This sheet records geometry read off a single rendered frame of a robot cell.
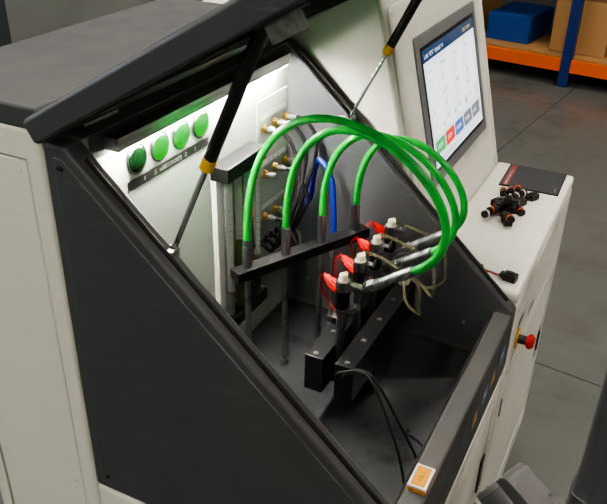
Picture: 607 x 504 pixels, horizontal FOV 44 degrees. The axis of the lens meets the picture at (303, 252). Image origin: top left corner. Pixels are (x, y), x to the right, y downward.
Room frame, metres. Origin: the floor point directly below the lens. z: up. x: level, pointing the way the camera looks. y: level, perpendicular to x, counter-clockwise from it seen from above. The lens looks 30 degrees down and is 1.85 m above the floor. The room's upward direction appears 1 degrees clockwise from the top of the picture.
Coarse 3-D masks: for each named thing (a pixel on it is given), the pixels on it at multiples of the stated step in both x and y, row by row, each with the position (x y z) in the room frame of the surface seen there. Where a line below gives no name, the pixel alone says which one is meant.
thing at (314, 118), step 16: (288, 128) 1.20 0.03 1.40; (352, 128) 1.15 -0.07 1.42; (368, 128) 1.14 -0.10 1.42; (272, 144) 1.21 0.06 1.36; (384, 144) 1.12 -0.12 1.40; (256, 160) 1.22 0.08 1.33; (256, 176) 1.23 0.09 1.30; (432, 192) 1.08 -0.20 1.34; (448, 224) 1.07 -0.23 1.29; (448, 240) 1.07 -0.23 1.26; (432, 256) 1.08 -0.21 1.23; (416, 272) 1.09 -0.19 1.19
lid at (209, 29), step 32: (256, 0) 0.81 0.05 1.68; (288, 0) 0.79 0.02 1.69; (320, 0) 1.35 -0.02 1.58; (192, 32) 0.84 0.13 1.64; (224, 32) 0.82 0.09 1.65; (288, 32) 0.82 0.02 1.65; (128, 64) 0.88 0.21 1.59; (160, 64) 0.86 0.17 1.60; (192, 64) 0.93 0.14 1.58; (64, 96) 0.94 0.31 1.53; (96, 96) 0.91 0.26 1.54; (128, 96) 0.96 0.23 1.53; (32, 128) 0.96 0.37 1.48; (64, 128) 0.94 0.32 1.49
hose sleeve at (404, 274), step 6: (402, 270) 1.10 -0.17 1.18; (408, 270) 1.09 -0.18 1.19; (384, 276) 1.12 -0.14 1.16; (390, 276) 1.11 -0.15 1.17; (396, 276) 1.10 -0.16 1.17; (402, 276) 1.09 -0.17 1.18; (408, 276) 1.09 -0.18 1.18; (414, 276) 1.09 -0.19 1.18; (378, 282) 1.11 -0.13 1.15; (384, 282) 1.11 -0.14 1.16; (390, 282) 1.10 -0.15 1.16; (396, 282) 1.10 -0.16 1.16; (378, 288) 1.12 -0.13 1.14
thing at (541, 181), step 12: (516, 168) 2.02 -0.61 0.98; (528, 168) 2.02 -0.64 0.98; (504, 180) 1.93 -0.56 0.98; (516, 180) 1.93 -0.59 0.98; (528, 180) 1.93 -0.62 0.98; (540, 180) 1.94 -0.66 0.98; (552, 180) 1.94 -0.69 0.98; (564, 180) 1.94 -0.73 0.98; (540, 192) 1.86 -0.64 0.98; (552, 192) 1.86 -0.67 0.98
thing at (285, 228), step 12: (324, 132) 1.26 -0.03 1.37; (336, 132) 1.25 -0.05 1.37; (348, 132) 1.24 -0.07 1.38; (360, 132) 1.23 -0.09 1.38; (312, 144) 1.27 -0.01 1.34; (300, 156) 1.28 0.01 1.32; (396, 156) 1.20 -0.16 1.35; (288, 180) 1.29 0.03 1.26; (420, 180) 1.18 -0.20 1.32; (288, 192) 1.29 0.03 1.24; (288, 204) 1.29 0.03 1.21; (288, 216) 1.29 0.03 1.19; (288, 228) 1.29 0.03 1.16; (288, 240) 1.29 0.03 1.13; (288, 252) 1.29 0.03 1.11
